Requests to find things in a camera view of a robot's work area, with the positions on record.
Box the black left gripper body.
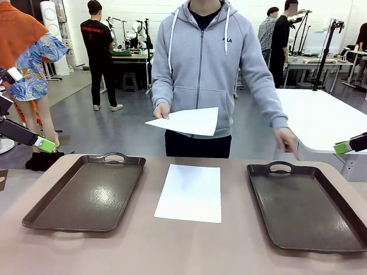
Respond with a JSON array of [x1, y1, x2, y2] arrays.
[[0, 119, 15, 140]]

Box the white A4 paper sheet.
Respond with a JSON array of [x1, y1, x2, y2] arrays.
[[144, 107, 219, 137]]

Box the white A4 paper stack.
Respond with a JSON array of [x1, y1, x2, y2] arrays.
[[154, 163, 223, 224]]

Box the person's right forearm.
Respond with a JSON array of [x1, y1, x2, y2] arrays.
[[151, 71, 173, 111]]

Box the person's left forearm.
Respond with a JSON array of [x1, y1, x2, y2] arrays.
[[252, 73, 289, 133]]

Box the person's left hand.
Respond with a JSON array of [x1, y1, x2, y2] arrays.
[[274, 127, 302, 160]]

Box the person's right hand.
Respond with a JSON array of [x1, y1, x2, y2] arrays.
[[153, 103, 170, 120]]

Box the black cloth bundle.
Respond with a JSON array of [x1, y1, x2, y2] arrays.
[[25, 150, 66, 172]]

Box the white round stand base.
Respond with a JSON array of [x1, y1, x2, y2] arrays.
[[0, 138, 15, 155]]

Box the beige mannequin legs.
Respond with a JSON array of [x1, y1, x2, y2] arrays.
[[17, 93, 61, 154]]

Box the small brown board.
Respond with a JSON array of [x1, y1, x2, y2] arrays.
[[0, 168, 9, 192]]

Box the brown plastic serving tray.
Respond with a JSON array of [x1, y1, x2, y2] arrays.
[[21, 151, 147, 233], [246, 160, 367, 253]]

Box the black tripod stand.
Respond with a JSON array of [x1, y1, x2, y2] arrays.
[[311, 17, 346, 92]]

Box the long background table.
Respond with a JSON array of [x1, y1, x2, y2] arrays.
[[283, 53, 355, 89]]

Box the orange garment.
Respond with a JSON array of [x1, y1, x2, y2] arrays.
[[0, 0, 50, 71]]

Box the white tower air conditioner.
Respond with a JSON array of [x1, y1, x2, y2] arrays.
[[39, 0, 71, 77]]

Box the grey plastic stool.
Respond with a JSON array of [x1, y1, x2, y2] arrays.
[[122, 72, 139, 92]]

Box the man in black t-shirt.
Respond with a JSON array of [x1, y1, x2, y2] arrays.
[[79, 0, 124, 112]]

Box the background work table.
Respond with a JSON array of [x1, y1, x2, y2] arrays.
[[110, 48, 154, 95]]

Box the man in black long sleeves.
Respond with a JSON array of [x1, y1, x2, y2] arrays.
[[269, 0, 306, 89]]

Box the man in plaid shirt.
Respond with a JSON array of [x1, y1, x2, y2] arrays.
[[257, 6, 280, 69]]

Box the white background humanoid robot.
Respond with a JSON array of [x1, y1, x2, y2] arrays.
[[126, 19, 151, 51]]

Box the person in grey hoodie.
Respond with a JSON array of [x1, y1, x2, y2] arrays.
[[151, 0, 289, 159]]

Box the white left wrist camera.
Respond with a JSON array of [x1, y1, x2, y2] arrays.
[[0, 66, 24, 86]]

